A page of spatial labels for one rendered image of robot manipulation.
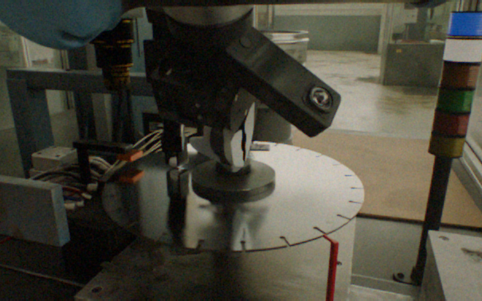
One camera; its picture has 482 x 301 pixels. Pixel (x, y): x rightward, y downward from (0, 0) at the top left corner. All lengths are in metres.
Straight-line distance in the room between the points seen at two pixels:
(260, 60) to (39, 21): 0.20
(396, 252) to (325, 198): 0.33
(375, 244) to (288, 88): 0.51
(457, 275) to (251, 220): 0.22
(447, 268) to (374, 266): 0.27
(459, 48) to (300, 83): 0.28
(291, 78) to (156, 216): 0.21
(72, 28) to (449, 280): 0.41
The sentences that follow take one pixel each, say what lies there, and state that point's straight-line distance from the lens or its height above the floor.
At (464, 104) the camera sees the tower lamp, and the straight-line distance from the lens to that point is 0.59.
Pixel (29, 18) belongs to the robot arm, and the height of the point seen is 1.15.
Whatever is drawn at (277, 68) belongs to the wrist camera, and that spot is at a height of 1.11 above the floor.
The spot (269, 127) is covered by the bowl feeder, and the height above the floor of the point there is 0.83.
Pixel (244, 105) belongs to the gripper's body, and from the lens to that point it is 0.38.
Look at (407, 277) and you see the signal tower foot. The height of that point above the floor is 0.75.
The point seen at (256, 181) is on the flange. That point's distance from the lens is 0.48.
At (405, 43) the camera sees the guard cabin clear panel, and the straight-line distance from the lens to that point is 1.52.
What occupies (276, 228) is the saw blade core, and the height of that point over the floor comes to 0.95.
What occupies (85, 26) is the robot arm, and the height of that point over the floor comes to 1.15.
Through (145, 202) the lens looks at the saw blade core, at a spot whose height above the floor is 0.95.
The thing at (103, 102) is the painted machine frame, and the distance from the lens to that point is 1.16.
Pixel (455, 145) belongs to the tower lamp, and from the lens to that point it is 0.60.
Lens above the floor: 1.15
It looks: 19 degrees down
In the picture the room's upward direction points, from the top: straight up
